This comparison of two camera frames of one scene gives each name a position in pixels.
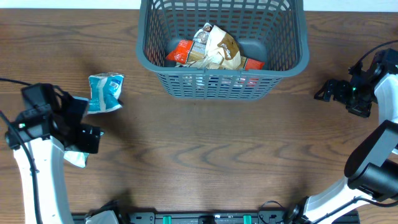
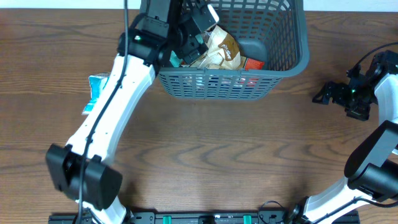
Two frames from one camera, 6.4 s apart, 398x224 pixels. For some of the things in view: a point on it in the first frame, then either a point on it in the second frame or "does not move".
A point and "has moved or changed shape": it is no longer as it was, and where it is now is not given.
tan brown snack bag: x=222 y=51 does not move
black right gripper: x=363 y=110 does not move
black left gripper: x=81 y=140 -> x=187 y=47
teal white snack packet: x=77 y=158 has moved or changed shape
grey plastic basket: x=274 y=32 does not move
